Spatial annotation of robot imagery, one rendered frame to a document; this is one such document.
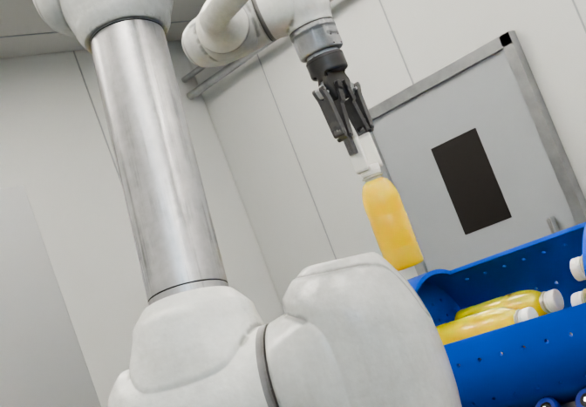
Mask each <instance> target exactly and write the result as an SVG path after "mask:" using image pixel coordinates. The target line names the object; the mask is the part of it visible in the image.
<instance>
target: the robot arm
mask: <svg viewBox="0 0 586 407"><path fill-rule="evenodd" d="M32 1H33V3H34V5H35V7H36V9H37V12H38V14H39V15H40V17H41V18H42V19H43V20H44V21H45V22H46V23H47V24H48V25H49V26H50V27H51V28H52V29H53V30H54V31H56V32H58V33H60V34H63V35H66V36H68V37H76V38H77V40H78V41H79V42H80V44H81V45H82V46H83V47H84V48H85V49H86V50H87V51H89V52H90V53H91V54H92V60H93V64H94V68H95V72H96V76H97V80H98V84H99V91H100V95H101V99H102V103H103V107H104V111H105V116H106V123H107V126H108V131H109V134H110V139H111V142H112V149H113V151H114V154H115V158H116V162H117V166H118V170H119V177H120V181H121V185H122V189H123V194H124V197H125V202H126V208H127V212H128V216H129V220H130V224H131V229H132V232H133V239H134V244H135V247H136V252H137V255H138V260H139V264H140V271H141V275H142V279H143V283H144V287H145V291H146V298H147V302H148V307H146V308H145V309H144V311H143V312H142V314H141V316H140V318H139V320H138V321H137V323H136V325H135V327H134V329H133V346H132V353H131V359H130V365H129V370H125V371H123V372H122V373H121V374H119V376H118V378H117V380H116V382H115V384H114V385H113V387H112V391H111V393H110V396H109V399H108V407H462V405H461V401H460V394H459V391H458V387H457V383H456V381H455V378H454V374H453V370H452V367H451V364H450V362H449V359H448V356H447V354H446V350H445V348H444V345H443V342H442V341H441V338H440V335H439V332H438V330H437V328H436V326H435V324H434V322H433V319H432V317H431V315H430V313H429V312H428V310H427V308H426V306H425V304H424V303H423V302H422V301H421V299H420V297H419V296H418V294H417V293H416V291H415V290H414V289H413V287H412V286H411V285H410V283H409V282H408V281H407V279H406V278H405V277H404V276H403V275H402V274H401V273H400V272H399V271H398V270H397V269H396V268H394V267H393V266H392V265H391V264H390V263H389V262H388V261H387V260H386V259H384V258H383V257H382V256H381V255H379V254H377V253H374V252H370V253H366V254H358V255H354V256H350V257H346V258H342V259H338V260H334V261H327V262H323V263H319V264H316V265H312V266H308V267H307V268H304V269H303V270H302V271H301V273H300V274H299V275H298V276H297V278H296V279H294V280H293V281H292V282H291V283H290V285H289V286H288V288H287V290H286V292H285V294H284V297H283V306H284V309H285V314H284V315H281V316H280V317H278V318H276V319H275V320H274V321H273V322H270V323H267V324H264V323H263V321H262V319H261V317H260V316H259V314H258V313H257V311H256V308H255V305H254V303H253V302H252V301H251V300H250V299H249V298H247V297H246V296H245V295H243V294H242V293H240V292H239V291H237V290H235V289H234V288H231V287H229V286H228V280H227V276H226V273H225V269H224V266H223V262H222V258H221V253H220V249H219V246H218V242H217V239H216V235H215V229H214V225H213V222H212V218H211V214H210V211H209V207H208V201H207V197H206V194H205V191H204V187H203V184H202V180H201V174H200V170H199V167H198V163H197V159H196V156H195V152H194V146H193V142H192V139H191V135H190V131H189V128H188V125H187V119H186V115H185V112H184V108H183V104H182V101H181V95H180V91H179V87H178V84H177V80H176V77H175V73H174V67H173V63H172V60H171V57H170V53H169V49H168V46H167V40H166V36H167V33H168V30H169V27H170V24H171V14H172V8H173V3H174V1H173V0H32ZM288 36H290V40H291V43H292V44H293V45H294V47H295V50H296V54H297V55H298V58H299V60H300V61H301V62H302V63H306V68H307V70H308V72H309V74H310V78H311V80H312V81H315V82H318V88H317V89H316V90H315V91H313V92H312V95H313V96H314V98H315V99H316V101H317V102H318V104H319V106H320V108H321V110H322V112H323V115H324V117H325V119H326V122H327V124H328V126H329V128H330V131H331V133H332V135H333V137H334V138H335V139H337V138H338V139H337V142H339V143H340V142H342V141H343V142H344V144H345V147H346V149H347V152H348V154H349V156H350V158H351V162H352V165H353V166H354V169H355V171H356V174H361V173H363V172H365V171H367V170H370V166H369V165H371V164H374V163H379V166H383V163H382V160H381V158H380V157H379V154H378V151H377V148H376V147H375V145H374V142H373V140H372V138H371V135H370V132H373V131H374V124H373V122H372V119H371V115H370V113H369V111H368V108H367V106H366V103H365V100H364V97H363V95H362V92H361V86H360V83H359V82H356V83H354V84H353V83H352V82H351V81H350V79H349V78H348V77H347V75H346V74H345V69H346V68H347V67H348V63H347V61H346V59H345V56H344V53H343V51H342V50H340V48H341V47H342V46H343V41H342V38H341V37H340V35H339V32H338V30H337V26H336V23H335V21H334V20H333V17H332V15H331V10H330V0H207V1H206V2H205V3H204V5H203V7H202V9H201V12H200V13H199V15H198V16H197V17H196V18H195V19H193V20H192V21H191V22H190V23H189V25H188V26H187V27H186V29H185V30H184V31H183V34H182V40H181V42H182V48H183V50H184V52H185V54H186V55H187V57H188V59H189V60H190V61H191V62H192V63H194V64H197V65H199V66H200V67H217V66H222V65H225V64H229V63H232V62H234V61H236V60H238V59H240V58H244V57H246V56H248V55H249V54H251V53H253V52H255V51H258V50H260V49H261V48H262V47H263V46H265V45H266V44H269V43H271V42H273V41H275V40H277V39H279V38H282V37H288ZM346 99H347V100H346ZM350 122H351V123H350ZM351 124H352V125H353V127H354V129H355V131H356V133H357V134H355V135H353V131H352V129H351Z"/></svg>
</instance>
